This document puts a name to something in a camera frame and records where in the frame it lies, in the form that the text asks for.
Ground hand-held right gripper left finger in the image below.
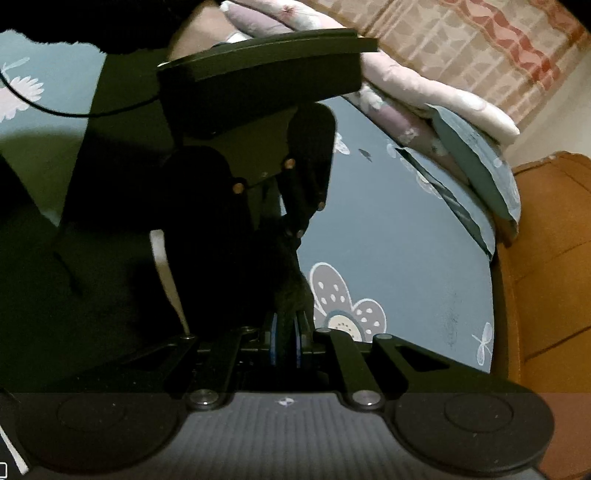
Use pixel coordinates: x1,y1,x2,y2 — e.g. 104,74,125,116
107,312,280,411

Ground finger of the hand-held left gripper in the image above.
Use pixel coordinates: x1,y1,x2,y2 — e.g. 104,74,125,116
233,172,293,241
284,158,325,239

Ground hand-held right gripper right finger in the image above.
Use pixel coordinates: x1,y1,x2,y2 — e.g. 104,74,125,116
295,312,455,411

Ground black pants with white drawstring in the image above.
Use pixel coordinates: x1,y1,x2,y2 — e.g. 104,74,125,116
0,46,315,398

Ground person's left forearm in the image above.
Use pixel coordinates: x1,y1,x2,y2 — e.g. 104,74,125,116
167,0,245,63

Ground bed with blue floral sheet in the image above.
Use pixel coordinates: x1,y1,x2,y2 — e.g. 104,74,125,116
0,30,497,374

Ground purple floral folded quilt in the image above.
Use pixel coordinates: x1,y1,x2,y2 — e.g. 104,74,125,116
226,4,444,158

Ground flat blue floral pillow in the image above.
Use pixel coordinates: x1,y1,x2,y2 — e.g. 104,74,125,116
385,141,497,257

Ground pink floral folded quilt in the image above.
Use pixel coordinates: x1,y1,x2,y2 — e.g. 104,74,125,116
219,0,520,139

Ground plump blue floral pillow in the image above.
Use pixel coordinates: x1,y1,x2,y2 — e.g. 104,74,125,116
425,104,522,232

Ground beige patterned curtain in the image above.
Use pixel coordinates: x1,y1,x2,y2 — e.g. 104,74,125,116
305,0,589,134

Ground wooden headboard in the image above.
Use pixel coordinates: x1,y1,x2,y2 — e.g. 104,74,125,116
489,150,591,480

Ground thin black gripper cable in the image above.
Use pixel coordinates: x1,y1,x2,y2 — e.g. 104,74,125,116
0,71,162,119

